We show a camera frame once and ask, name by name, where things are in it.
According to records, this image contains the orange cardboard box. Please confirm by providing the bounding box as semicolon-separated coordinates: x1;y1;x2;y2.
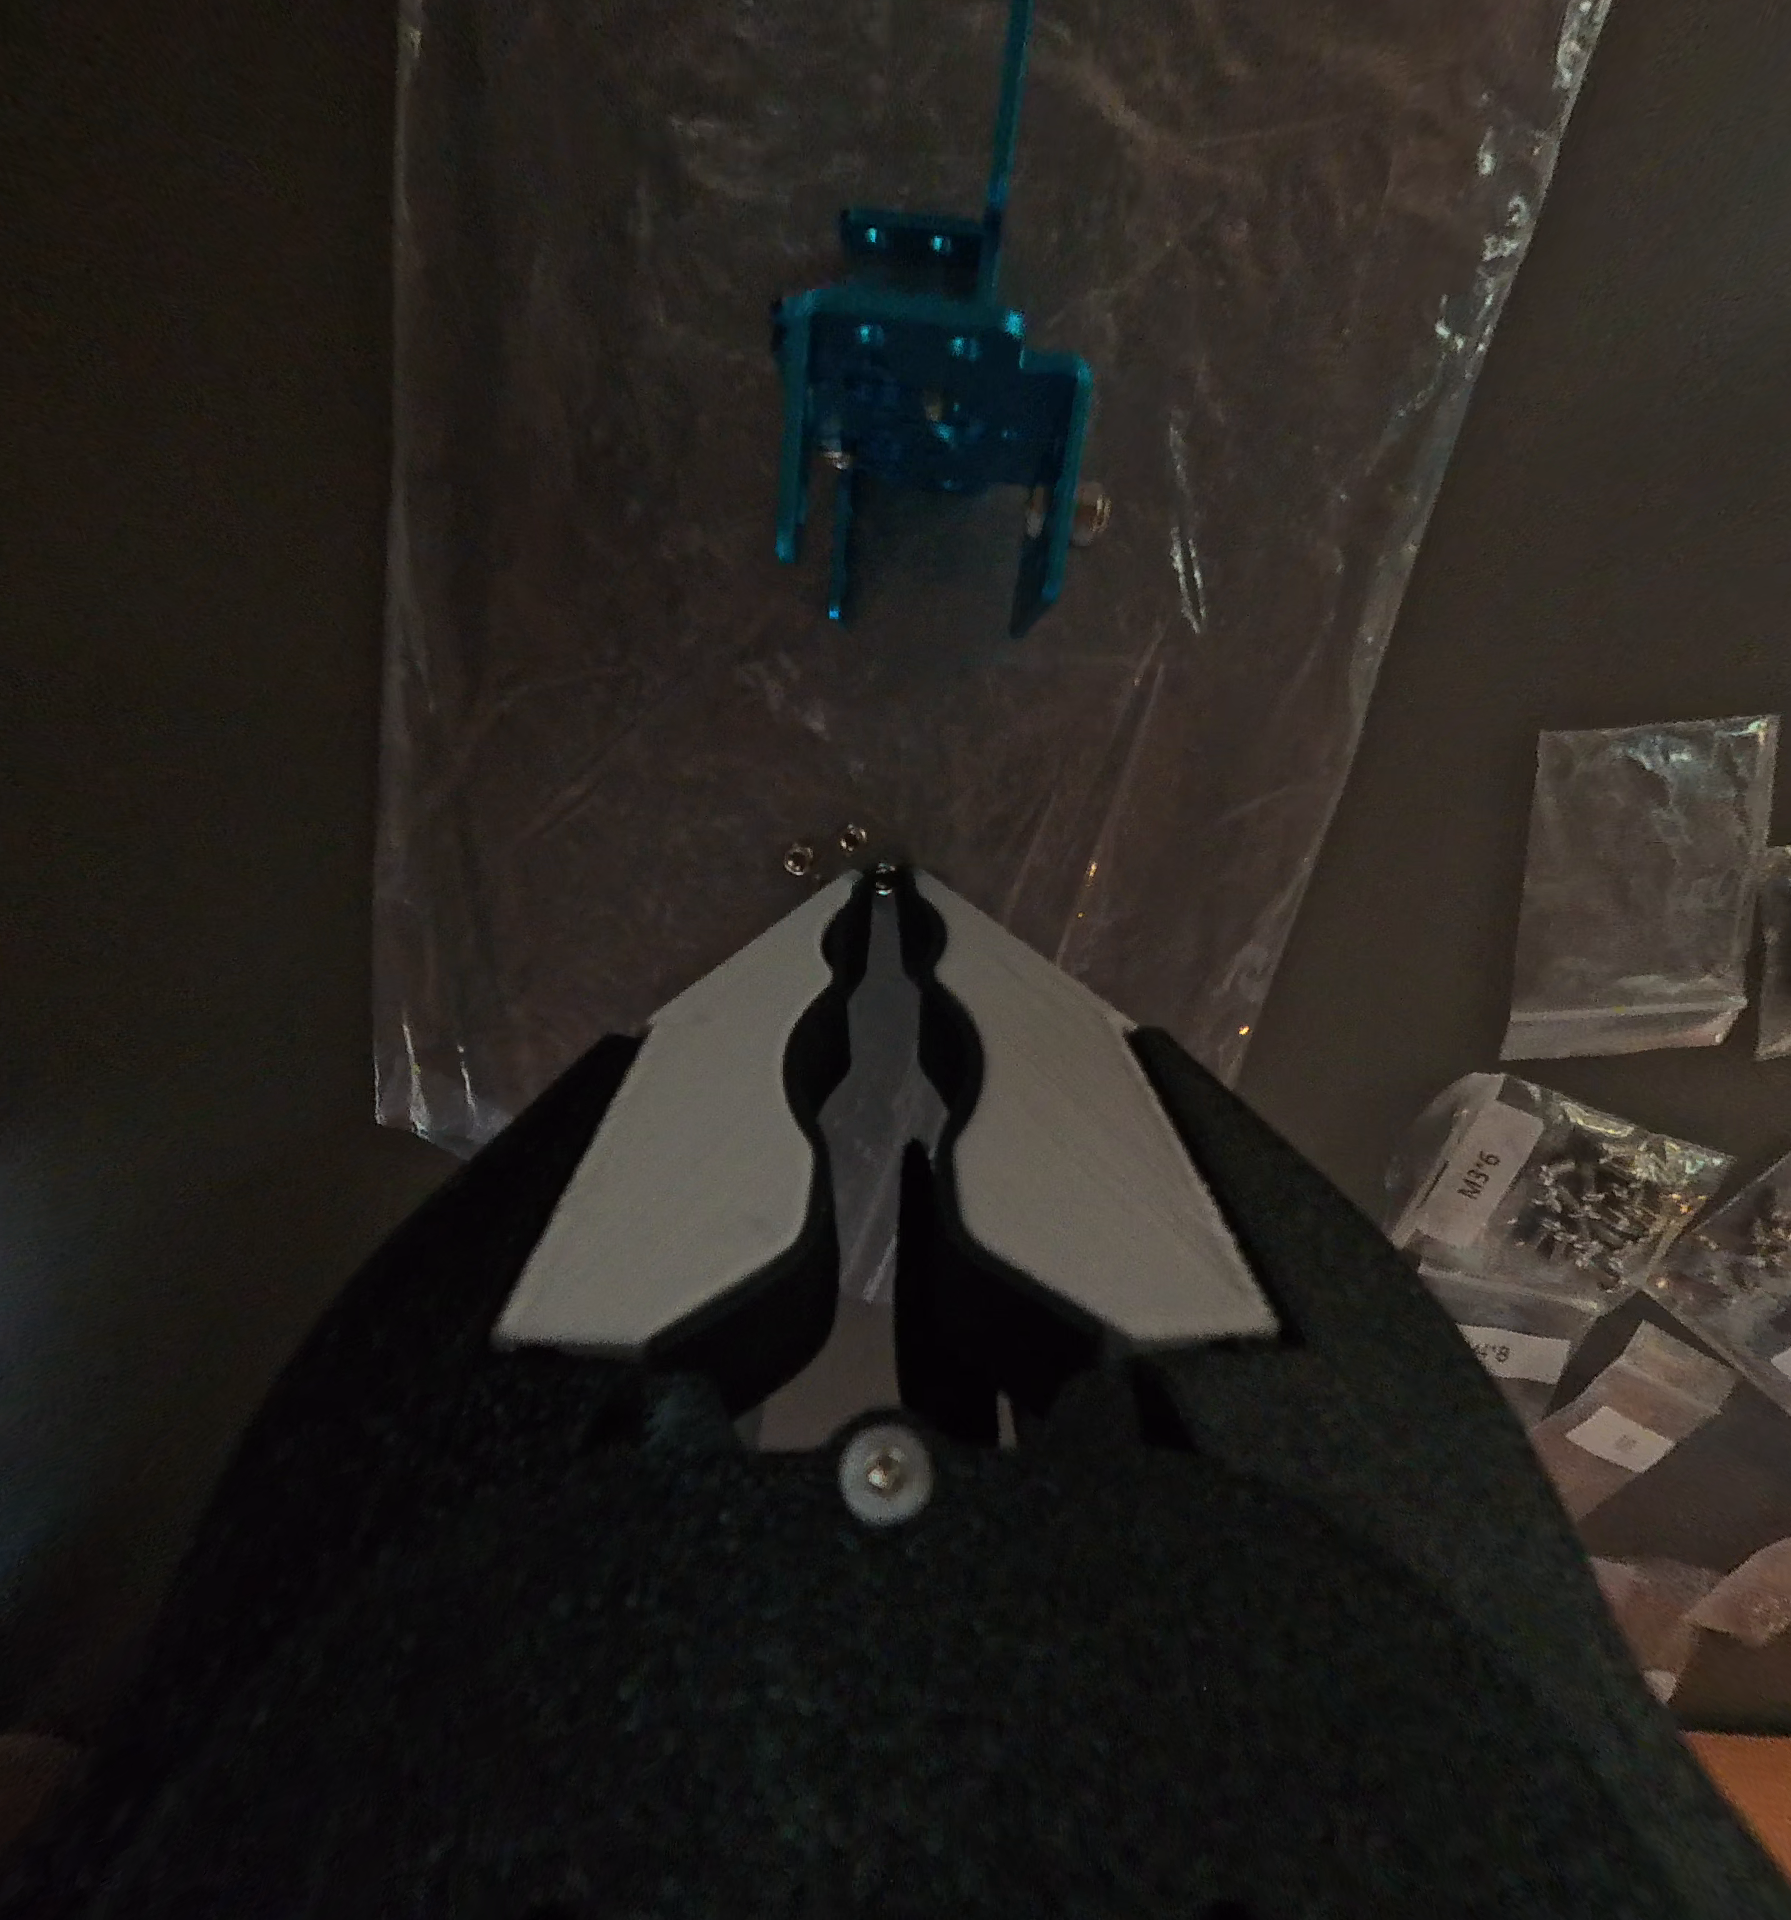
1680;1725;1791;1920

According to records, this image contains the group of small hardware bags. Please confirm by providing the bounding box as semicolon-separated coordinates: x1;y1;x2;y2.
1380;713;1791;1713

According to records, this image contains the blue metal bracket assembly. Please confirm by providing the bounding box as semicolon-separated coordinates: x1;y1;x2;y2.
767;0;1109;642

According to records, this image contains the clear plastic bag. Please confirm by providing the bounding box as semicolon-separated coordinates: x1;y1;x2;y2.
369;0;1616;1164

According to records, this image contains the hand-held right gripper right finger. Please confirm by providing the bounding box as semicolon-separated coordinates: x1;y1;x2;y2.
895;870;1279;1353

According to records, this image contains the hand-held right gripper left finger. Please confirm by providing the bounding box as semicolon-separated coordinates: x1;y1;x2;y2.
489;874;855;1353

